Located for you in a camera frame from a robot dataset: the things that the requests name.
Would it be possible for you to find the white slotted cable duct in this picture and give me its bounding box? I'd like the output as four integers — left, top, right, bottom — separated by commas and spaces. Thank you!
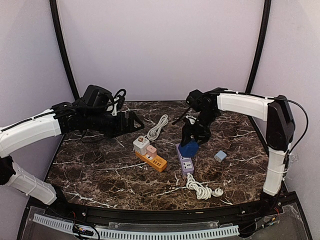
32, 214, 240, 240

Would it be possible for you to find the white cube socket adapter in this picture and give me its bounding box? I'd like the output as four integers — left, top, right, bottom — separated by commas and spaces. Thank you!
133, 135, 150, 155

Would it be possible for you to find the purple power strip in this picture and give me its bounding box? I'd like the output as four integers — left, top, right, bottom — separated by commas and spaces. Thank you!
176, 144, 195, 176

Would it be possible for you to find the small circuit board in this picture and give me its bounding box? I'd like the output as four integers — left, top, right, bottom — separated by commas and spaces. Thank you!
72, 224, 94, 237

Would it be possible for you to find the orange power strip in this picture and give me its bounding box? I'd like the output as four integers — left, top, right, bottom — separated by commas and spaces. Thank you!
135, 151, 167, 172

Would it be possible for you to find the white cord of purple strip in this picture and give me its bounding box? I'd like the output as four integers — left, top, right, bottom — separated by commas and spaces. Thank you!
186, 173, 225, 201

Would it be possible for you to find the light blue wall charger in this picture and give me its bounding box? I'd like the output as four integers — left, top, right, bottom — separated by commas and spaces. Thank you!
214, 150, 227, 163

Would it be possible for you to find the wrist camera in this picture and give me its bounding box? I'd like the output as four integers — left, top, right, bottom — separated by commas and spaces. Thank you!
106, 88, 127, 116
185, 116, 197, 125

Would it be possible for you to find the black front rail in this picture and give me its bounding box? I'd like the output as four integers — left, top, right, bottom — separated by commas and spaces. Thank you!
66, 200, 261, 225

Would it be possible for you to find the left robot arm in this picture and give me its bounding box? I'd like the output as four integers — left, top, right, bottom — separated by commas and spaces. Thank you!
0, 84, 145, 218

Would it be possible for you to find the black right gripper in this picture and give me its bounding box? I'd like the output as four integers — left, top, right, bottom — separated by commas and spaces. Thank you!
181, 110, 218, 148

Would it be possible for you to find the black frame post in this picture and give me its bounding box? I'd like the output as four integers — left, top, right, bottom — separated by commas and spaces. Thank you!
245, 0, 272, 93
49, 0, 80, 100

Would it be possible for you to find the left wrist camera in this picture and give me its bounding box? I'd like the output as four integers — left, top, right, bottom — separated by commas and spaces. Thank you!
106, 88, 127, 116

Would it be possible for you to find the pink wall charger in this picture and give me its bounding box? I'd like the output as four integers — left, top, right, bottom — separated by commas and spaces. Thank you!
146, 145, 157, 158

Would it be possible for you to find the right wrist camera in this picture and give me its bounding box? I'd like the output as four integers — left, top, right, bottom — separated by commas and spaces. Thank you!
185, 116, 197, 125

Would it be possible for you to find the right black frame post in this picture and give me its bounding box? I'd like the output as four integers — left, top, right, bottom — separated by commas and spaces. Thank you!
245, 0, 272, 93

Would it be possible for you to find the left black frame post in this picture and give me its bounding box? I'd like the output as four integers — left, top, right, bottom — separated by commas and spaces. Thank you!
49, 0, 80, 100

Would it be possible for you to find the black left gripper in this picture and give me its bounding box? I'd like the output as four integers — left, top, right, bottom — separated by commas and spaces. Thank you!
84, 110, 145, 139

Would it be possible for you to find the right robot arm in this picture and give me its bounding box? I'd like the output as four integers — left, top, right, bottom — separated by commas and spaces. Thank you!
178, 87, 296, 197

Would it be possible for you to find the blue cube socket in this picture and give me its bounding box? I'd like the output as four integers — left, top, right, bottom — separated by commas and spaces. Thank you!
178, 139, 199, 158

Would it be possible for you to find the white cord of orange strip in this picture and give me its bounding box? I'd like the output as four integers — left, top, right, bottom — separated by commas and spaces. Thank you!
146, 114, 169, 142

